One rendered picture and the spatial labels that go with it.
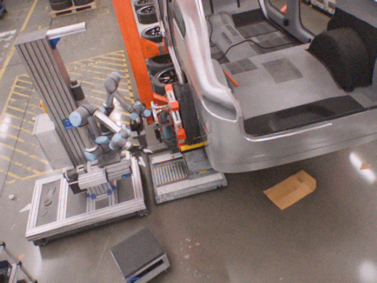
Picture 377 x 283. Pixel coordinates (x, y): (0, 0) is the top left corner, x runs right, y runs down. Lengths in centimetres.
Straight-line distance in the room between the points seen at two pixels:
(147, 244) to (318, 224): 166
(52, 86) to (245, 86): 187
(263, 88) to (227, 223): 144
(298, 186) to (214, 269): 133
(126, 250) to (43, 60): 178
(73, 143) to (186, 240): 148
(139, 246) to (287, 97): 203
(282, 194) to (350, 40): 170
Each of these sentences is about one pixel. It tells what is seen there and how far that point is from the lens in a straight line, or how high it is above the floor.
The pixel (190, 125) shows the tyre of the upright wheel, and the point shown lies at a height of 93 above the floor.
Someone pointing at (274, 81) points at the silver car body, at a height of 103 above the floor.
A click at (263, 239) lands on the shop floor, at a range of 347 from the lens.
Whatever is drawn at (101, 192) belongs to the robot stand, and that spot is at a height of 25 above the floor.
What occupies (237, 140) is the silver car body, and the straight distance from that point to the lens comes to 260.
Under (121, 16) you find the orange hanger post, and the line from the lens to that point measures 357.
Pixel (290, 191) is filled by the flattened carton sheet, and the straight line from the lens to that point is 385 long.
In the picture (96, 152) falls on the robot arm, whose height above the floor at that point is 101.
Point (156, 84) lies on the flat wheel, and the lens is 503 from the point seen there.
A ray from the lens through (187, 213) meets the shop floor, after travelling 372.
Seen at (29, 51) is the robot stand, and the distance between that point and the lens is 303.
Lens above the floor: 287
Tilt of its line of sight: 38 degrees down
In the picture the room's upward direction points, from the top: 12 degrees counter-clockwise
